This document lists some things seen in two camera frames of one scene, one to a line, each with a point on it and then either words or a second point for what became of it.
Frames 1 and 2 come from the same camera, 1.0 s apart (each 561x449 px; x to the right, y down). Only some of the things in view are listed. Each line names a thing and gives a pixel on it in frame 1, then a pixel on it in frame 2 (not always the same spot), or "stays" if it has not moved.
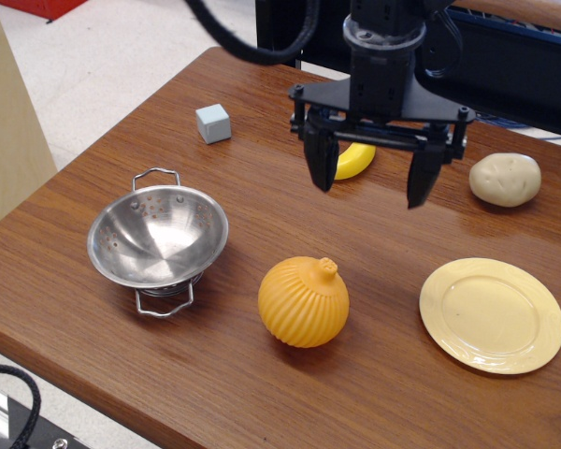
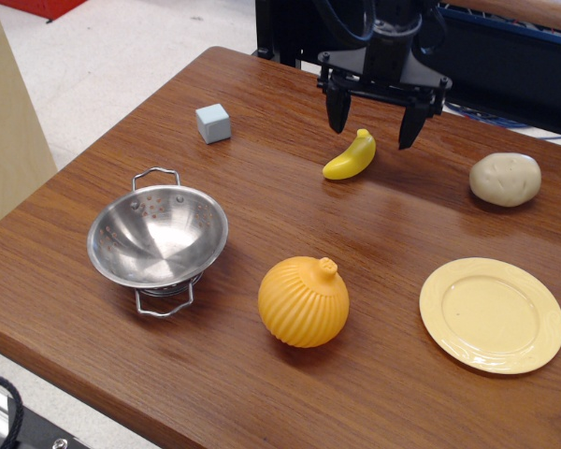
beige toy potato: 505,180 stays
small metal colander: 157,239 stays
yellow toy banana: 354,160 stays
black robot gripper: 381,103 → 383,67
